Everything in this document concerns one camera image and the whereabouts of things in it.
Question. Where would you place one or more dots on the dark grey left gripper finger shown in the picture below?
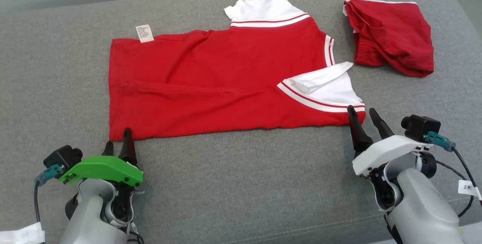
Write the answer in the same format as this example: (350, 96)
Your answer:
(108, 150)
(127, 148)

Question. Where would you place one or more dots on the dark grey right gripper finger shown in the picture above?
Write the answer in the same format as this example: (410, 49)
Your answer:
(382, 129)
(359, 140)

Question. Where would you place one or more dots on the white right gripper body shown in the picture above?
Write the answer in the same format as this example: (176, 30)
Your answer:
(384, 150)

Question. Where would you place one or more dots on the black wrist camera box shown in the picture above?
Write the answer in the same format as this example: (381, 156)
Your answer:
(421, 127)
(62, 155)

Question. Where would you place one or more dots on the red shorts white trim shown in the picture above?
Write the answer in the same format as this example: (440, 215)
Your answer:
(395, 37)

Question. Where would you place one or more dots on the red jersey shirt white sleeves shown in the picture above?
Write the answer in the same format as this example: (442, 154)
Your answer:
(211, 86)

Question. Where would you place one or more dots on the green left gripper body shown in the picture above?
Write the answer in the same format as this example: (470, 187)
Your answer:
(105, 168)

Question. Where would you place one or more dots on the grey fabric sofa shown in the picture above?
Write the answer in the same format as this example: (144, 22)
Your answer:
(241, 191)

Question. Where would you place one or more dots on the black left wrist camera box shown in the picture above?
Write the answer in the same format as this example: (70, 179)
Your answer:
(62, 155)

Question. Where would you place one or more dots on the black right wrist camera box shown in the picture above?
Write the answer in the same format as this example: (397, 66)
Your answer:
(421, 127)

